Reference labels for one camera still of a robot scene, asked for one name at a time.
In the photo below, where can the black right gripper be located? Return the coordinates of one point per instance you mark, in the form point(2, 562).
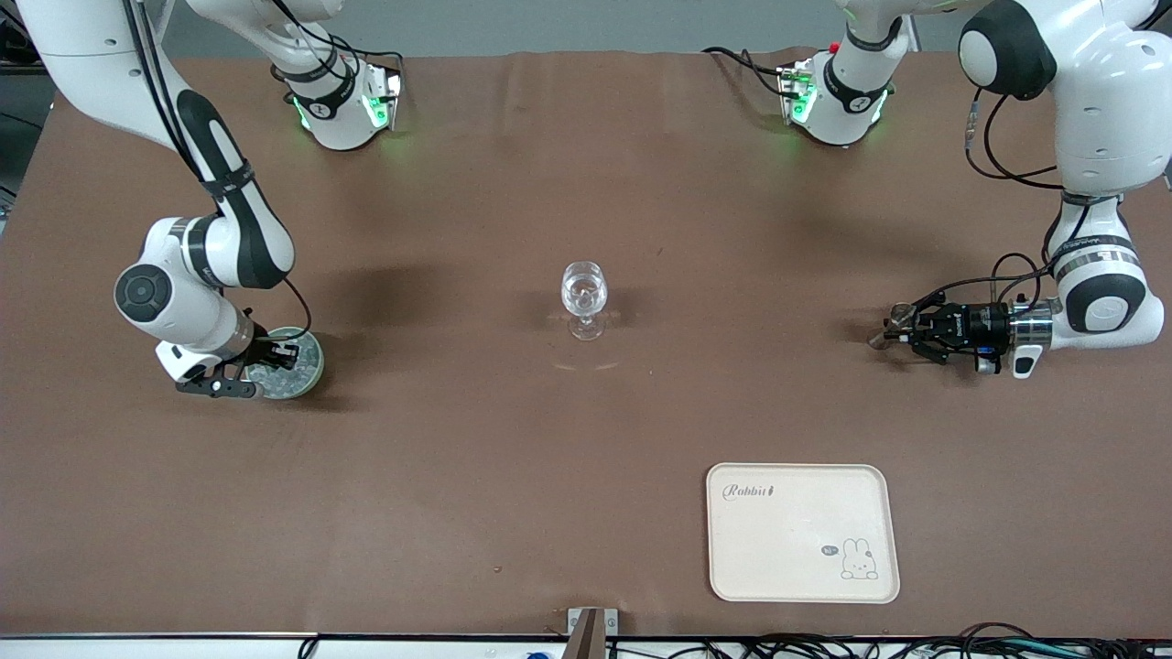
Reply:
point(263, 350)

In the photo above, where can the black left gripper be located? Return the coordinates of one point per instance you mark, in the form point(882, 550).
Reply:
point(978, 323)

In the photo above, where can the pile of clear ice cubes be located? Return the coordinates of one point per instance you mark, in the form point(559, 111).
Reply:
point(295, 379)

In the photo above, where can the shiny metal jigger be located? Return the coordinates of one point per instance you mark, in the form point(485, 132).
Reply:
point(877, 341)

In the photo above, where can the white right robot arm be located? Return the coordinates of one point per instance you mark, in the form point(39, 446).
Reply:
point(82, 55)

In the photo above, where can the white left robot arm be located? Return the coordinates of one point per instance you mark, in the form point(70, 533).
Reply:
point(1108, 119)

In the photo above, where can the clear wine glass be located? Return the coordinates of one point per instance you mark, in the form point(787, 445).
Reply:
point(584, 286)

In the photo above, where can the green round bowl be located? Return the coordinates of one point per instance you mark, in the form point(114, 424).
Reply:
point(309, 388)

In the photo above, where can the brown table mat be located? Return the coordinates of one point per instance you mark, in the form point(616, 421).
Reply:
point(458, 458)

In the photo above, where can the cream rabbit print tray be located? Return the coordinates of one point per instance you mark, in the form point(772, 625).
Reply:
point(787, 549)

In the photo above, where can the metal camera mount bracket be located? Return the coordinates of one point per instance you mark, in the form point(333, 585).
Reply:
point(591, 627)

